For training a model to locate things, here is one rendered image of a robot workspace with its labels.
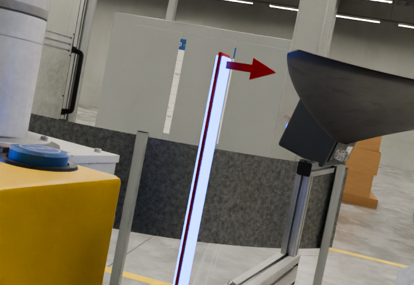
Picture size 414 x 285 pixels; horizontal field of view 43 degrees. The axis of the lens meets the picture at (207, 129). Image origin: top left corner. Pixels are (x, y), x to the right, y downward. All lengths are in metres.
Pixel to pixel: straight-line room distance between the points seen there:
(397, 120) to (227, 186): 1.69
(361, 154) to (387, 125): 7.89
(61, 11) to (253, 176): 1.14
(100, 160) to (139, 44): 6.04
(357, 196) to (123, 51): 4.20
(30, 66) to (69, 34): 1.79
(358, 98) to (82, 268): 0.31
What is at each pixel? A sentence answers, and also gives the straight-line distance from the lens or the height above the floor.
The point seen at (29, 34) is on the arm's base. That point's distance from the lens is 0.79.
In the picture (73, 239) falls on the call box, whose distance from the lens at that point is 0.36.
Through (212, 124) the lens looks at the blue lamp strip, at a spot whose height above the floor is 1.11.
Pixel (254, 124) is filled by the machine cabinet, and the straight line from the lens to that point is 6.45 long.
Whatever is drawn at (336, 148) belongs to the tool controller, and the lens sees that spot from 1.15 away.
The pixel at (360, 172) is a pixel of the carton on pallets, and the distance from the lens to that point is 8.53.
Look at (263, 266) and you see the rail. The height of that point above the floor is 0.86.
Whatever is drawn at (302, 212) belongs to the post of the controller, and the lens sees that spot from 1.09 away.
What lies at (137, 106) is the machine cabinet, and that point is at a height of 0.91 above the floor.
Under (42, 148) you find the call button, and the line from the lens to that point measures 0.39.
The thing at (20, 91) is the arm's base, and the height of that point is 1.10.
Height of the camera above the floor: 1.14
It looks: 3 degrees down
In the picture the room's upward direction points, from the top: 11 degrees clockwise
